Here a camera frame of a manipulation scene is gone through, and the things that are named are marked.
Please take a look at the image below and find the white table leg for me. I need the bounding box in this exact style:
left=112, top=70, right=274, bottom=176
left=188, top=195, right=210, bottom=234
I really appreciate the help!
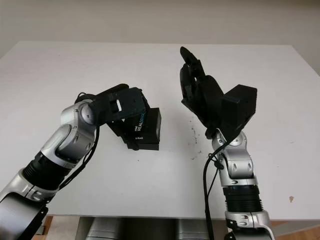
left=75, top=216, right=93, bottom=240

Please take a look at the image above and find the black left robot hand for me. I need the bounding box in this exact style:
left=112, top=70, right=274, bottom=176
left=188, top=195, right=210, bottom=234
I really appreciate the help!
left=94, top=83, right=152, bottom=151

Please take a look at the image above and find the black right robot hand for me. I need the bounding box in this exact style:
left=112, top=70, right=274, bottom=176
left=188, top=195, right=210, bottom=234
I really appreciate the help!
left=179, top=46, right=225, bottom=139

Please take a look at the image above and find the black robot waist column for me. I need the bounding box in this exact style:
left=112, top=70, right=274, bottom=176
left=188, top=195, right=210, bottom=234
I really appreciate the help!
left=121, top=217, right=178, bottom=240

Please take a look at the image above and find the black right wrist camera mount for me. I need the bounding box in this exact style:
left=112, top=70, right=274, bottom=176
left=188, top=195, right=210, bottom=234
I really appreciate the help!
left=221, top=84, right=258, bottom=138

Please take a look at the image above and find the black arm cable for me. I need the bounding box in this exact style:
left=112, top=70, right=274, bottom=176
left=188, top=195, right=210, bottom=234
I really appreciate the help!
left=46, top=91, right=101, bottom=202
left=202, top=134, right=237, bottom=240

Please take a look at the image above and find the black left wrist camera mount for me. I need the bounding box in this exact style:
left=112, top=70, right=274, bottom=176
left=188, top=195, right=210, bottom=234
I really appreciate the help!
left=92, top=86, right=148, bottom=124

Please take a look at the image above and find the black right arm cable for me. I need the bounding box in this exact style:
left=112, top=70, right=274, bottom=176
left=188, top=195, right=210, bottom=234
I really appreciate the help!
left=202, top=134, right=237, bottom=240

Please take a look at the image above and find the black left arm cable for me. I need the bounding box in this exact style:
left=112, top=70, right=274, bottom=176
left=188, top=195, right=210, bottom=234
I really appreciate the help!
left=46, top=91, right=101, bottom=202

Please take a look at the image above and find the black RealSense box lid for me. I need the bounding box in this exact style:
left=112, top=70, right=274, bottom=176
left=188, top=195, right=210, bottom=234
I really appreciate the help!
left=121, top=107, right=161, bottom=145

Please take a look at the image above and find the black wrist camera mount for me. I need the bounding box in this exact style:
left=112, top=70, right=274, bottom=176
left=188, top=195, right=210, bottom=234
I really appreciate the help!
left=221, top=84, right=258, bottom=138
left=92, top=86, right=148, bottom=124

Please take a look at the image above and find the silver robot thigh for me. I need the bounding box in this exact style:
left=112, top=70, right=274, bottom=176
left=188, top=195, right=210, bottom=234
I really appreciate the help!
left=176, top=217, right=207, bottom=240
left=86, top=217, right=124, bottom=240

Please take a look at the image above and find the silver left robot thigh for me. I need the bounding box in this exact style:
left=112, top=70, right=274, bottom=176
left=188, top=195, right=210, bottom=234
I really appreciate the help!
left=86, top=217, right=124, bottom=240

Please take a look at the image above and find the silver right robot thigh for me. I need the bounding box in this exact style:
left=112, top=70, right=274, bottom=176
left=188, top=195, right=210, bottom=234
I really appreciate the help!
left=176, top=217, right=207, bottom=240

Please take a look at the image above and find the black camera box base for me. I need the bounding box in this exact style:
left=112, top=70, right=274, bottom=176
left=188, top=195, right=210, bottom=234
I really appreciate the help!
left=125, top=109, right=163, bottom=152

